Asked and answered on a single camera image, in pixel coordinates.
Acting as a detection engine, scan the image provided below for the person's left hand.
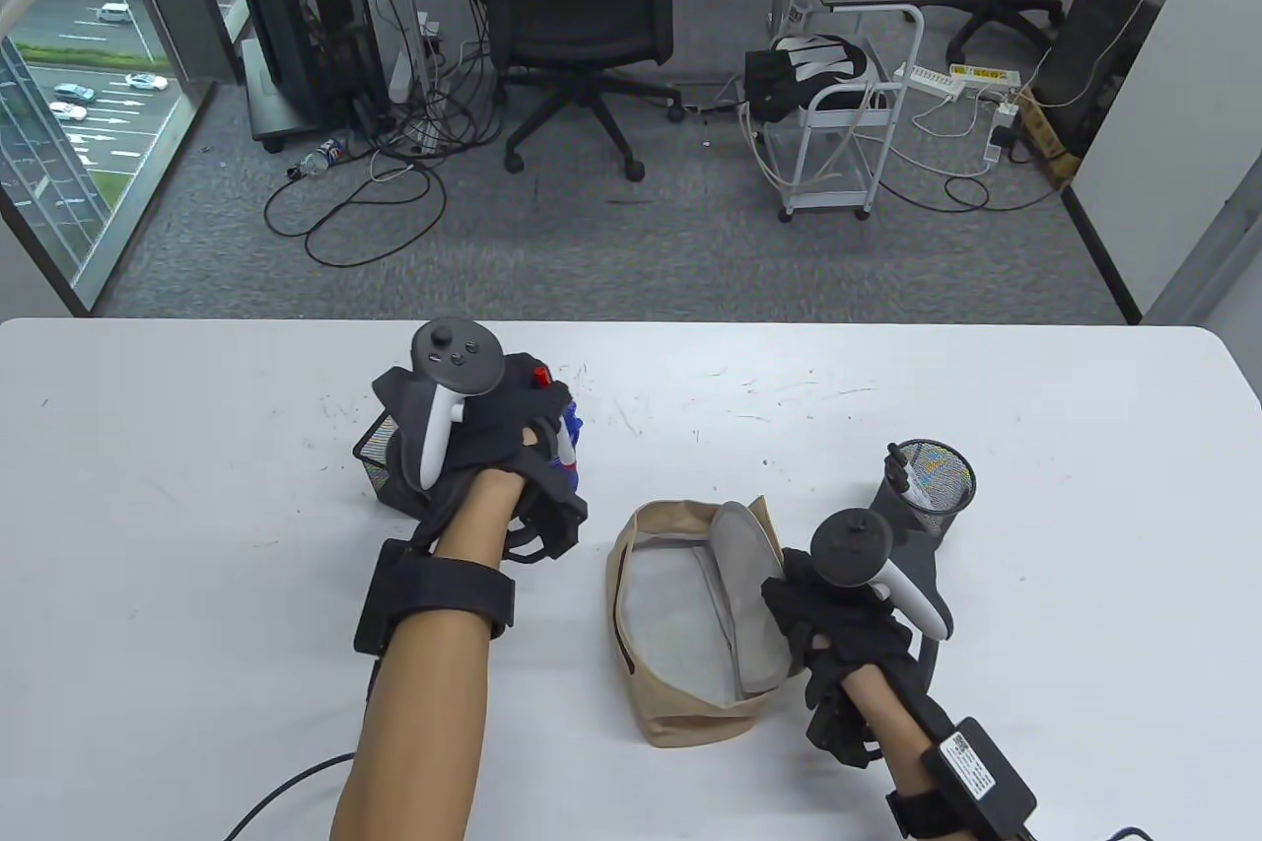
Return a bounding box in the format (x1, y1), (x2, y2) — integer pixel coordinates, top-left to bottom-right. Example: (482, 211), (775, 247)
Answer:
(394, 353), (590, 566)

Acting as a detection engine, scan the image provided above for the person's right hand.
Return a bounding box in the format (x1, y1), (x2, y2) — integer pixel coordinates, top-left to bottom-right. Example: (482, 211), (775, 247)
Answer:
(761, 547), (913, 768)

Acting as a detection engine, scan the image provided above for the grey white hand controller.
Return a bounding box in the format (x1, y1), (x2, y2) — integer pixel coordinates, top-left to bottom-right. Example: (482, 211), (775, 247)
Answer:
(810, 509), (955, 674)
(373, 318), (504, 497)

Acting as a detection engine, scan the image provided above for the black marker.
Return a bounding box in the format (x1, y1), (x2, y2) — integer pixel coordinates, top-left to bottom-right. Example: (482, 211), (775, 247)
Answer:
(884, 447), (933, 512)

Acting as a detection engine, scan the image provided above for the beige velcro pouch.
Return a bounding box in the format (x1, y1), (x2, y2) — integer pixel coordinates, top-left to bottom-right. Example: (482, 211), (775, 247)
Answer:
(605, 496), (805, 748)

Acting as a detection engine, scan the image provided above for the person's right forearm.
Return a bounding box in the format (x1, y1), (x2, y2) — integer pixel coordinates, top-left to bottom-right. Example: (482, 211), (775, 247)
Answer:
(843, 664), (977, 841)

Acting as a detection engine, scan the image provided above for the person's left forearm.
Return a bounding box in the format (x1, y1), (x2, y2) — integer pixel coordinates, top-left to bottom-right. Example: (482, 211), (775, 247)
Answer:
(330, 466), (528, 841)

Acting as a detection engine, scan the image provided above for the blue round mesh pen holder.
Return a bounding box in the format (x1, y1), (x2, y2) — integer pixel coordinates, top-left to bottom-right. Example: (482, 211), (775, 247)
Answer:
(552, 399), (585, 492)

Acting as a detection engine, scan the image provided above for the black square mesh pen holder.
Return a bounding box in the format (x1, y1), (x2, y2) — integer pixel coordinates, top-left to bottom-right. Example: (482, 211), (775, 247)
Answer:
(352, 412), (435, 519)

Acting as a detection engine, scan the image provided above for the black left wrist tracker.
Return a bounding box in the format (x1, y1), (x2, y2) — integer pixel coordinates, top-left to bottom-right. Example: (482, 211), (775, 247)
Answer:
(355, 540), (517, 657)

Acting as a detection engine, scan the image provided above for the black wrist tracker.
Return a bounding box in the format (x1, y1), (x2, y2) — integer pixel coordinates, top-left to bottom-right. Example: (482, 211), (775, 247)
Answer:
(884, 718), (1038, 841)
(355, 540), (517, 657)

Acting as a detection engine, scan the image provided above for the black round mesh pen holder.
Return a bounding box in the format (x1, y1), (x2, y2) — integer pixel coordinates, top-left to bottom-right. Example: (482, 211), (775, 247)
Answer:
(873, 440), (976, 546)

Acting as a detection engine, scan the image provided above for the black right wrist tracker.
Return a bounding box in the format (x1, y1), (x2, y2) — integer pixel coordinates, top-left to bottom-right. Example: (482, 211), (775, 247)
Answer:
(884, 718), (1038, 841)

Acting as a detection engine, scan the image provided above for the white rolling cart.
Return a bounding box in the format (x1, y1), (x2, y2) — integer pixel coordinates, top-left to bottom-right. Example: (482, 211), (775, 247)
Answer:
(777, 1), (926, 224)

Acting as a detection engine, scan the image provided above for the black and white bag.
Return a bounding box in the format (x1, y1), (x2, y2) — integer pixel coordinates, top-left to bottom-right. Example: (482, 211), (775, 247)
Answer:
(742, 34), (871, 125)

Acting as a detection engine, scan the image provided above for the black computer tower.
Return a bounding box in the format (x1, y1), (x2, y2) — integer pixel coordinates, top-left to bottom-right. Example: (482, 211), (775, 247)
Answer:
(229, 0), (390, 132)

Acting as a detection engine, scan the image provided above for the yellow cardboard box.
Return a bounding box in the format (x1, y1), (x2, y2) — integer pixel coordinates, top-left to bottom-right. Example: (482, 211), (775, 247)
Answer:
(1016, 87), (1078, 188)

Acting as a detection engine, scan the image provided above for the white power strip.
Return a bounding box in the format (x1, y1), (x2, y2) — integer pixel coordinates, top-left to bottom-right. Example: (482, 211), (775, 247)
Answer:
(894, 64), (969, 101)

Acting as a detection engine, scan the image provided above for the large black bag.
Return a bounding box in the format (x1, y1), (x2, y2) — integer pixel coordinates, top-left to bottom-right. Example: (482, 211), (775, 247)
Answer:
(1030, 0), (1159, 157)

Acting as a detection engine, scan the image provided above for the looped black cable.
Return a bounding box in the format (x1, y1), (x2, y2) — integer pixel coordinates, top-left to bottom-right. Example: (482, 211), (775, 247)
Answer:
(263, 153), (447, 268)

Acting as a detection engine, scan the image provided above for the tangle of black cables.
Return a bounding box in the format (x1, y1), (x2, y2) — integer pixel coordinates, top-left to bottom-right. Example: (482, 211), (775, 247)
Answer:
(370, 0), (509, 160)

